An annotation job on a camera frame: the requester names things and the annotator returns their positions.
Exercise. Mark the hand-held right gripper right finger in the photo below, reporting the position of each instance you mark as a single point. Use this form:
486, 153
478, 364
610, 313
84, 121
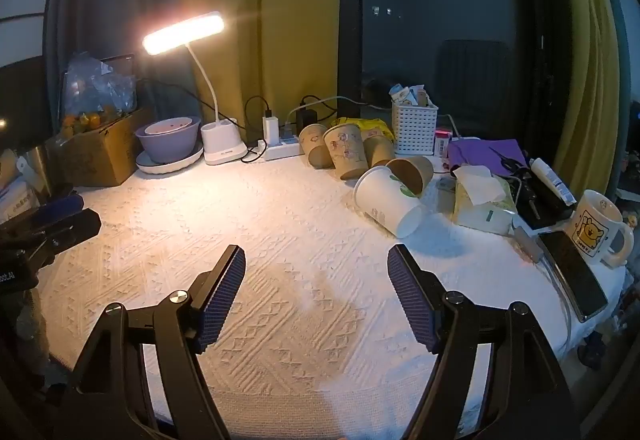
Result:
410, 300

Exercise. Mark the cartoon print mug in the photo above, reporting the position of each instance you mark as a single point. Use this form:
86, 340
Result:
592, 230

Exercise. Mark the white desk lamp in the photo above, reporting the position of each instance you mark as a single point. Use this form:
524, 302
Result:
222, 145

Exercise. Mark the grey adapter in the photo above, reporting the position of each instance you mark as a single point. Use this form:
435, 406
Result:
530, 244

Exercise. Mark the white paper cup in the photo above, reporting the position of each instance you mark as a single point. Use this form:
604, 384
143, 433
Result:
387, 202

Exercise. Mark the black smartphone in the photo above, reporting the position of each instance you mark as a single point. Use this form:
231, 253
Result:
575, 275

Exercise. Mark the purple cloth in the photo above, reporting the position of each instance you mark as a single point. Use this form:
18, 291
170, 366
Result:
475, 155

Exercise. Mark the black scissors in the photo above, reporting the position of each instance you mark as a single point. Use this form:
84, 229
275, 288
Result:
510, 161

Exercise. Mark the yellow curtain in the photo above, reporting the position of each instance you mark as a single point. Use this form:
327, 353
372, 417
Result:
280, 20
590, 70

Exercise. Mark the white plastic basket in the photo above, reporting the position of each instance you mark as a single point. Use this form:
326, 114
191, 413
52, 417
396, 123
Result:
415, 130

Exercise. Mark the yellow snack bag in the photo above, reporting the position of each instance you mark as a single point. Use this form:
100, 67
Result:
370, 124

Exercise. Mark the tissue pack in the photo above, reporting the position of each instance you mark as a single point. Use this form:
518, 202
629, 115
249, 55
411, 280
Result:
482, 210

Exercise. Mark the white textured tablecloth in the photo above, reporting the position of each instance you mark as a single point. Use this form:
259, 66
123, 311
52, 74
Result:
300, 230

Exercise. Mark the black caster wheel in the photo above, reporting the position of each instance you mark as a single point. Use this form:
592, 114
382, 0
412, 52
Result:
592, 351

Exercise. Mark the cardboard box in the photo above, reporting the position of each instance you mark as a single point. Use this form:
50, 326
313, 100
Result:
100, 158

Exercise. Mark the clear plastic bag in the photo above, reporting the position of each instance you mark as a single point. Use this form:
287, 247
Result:
100, 85

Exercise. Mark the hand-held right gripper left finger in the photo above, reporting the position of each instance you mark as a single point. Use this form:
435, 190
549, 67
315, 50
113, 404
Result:
222, 300

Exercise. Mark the brown paper cup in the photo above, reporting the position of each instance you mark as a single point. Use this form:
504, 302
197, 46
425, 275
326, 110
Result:
316, 148
380, 148
415, 170
345, 150

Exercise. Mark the purple bowl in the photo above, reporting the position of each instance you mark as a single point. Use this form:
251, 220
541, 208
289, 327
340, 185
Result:
167, 145

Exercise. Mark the pink bowl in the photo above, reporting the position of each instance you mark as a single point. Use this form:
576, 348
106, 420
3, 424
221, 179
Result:
170, 125

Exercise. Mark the white charger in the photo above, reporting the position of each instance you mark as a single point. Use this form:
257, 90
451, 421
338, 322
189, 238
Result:
271, 130

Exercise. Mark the white tube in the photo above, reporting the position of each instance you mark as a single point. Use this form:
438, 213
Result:
552, 180

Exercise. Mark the dark monitor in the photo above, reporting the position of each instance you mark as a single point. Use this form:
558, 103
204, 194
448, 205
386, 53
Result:
25, 100

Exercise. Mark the white packaged boxes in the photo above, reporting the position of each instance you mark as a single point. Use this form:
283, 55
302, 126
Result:
15, 200

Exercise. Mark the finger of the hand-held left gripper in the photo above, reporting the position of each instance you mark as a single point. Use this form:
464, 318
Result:
55, 209
65, 230

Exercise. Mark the small packets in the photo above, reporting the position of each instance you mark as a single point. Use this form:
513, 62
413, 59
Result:
407, 95

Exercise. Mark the white plate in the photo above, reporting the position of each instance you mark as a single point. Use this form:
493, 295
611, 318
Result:
150, 166

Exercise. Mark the white power strip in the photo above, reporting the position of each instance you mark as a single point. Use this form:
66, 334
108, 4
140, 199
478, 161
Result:
280, 151

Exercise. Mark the black pouch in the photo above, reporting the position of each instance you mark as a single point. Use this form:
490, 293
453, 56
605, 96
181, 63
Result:
545, 207

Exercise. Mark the small red white box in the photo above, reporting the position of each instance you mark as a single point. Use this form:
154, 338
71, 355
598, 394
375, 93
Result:
443, 144

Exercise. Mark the bunch of small oranges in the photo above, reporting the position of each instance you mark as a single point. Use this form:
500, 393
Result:
85, 120

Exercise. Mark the black charger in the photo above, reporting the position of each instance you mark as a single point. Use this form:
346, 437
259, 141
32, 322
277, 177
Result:
306, 119

